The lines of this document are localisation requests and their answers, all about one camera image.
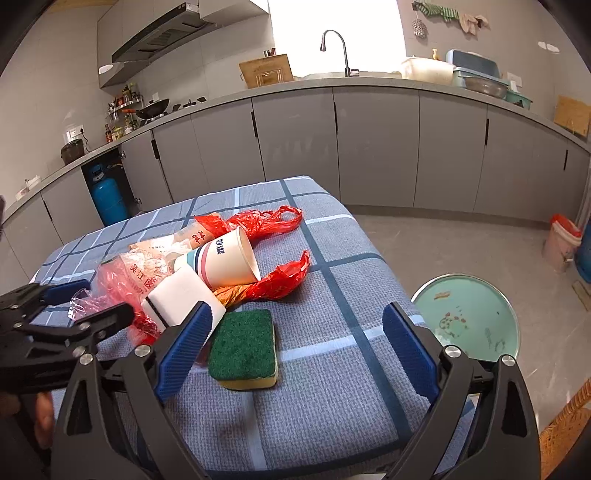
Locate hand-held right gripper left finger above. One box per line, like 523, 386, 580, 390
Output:
51, 300, 218, 480

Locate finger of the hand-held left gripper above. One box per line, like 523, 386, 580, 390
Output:
18, 302, 136, 370
0, 279, 90, 325

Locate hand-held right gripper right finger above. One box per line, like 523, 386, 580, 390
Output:
382, 302, 541, 480

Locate clear red-printed plastic bag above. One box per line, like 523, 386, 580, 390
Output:
69, 251, 185, 344

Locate green scouring sponge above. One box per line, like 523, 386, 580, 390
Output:
206, 309, 280, 392

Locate white sponge block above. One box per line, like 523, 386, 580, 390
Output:
141, 267, 227, 337

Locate teal metal bin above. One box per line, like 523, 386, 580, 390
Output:
410, 273, 522, 365

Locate orange wrapper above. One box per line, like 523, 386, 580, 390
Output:
212, 285, 259, 308

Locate beige printed paper bag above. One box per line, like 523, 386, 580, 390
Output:
129, 226, 218, 259

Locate striped paper cup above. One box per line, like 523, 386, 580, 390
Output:
173, 227, 262, 291

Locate red plastic bag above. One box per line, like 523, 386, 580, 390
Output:
222, 250, 312, 308
194, 205, 304, 241

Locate person's left hand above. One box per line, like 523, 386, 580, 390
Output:
34, 392, 59, 449

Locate blue checked tablecloth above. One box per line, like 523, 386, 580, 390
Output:
30, 175, 462, 480

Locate blue gas cylinder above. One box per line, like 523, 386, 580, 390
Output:
576, 226, 591, 283
89, 162, 130, 227

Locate dark cooking pot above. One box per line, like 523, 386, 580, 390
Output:
61, 138, 86, 165

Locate wicker chair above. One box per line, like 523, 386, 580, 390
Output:
538, 392, 591, 480

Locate pink bucket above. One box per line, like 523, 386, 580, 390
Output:
541, 213, 583, 274

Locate wooden floor brush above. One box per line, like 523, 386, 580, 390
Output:
571, 279, 591, 310

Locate spice rack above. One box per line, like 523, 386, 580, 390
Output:
104, 83, 145, 144

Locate black wok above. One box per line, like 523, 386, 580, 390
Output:
122, 98, 171, 121

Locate grey kitchen cabinet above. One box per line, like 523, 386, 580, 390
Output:
0, 76, 591, 296

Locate range hood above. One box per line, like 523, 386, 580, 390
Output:
111, 2, 218, 63

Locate metal bowl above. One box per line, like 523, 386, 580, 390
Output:
463, 76, 510, 99

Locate white pot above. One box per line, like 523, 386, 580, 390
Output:
401, 55, 455, 86

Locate wooden cutting board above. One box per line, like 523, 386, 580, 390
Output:
553, 95, 591, 138
239, 54, 295, 88

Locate blue dish rack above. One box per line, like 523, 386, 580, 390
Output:
445, 49, 509, 88

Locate metal faucet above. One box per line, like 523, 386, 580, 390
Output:
320, 30, 361, 77

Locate hanging gloves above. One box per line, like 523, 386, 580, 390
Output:
459, 13, 489, 34

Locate window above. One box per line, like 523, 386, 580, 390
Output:
268, 0, 407, 77

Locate green hanging cloth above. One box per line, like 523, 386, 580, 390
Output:
412, 1, 460, 23

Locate white wall cabinet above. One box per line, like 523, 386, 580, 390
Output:
97, 0, 271, 88

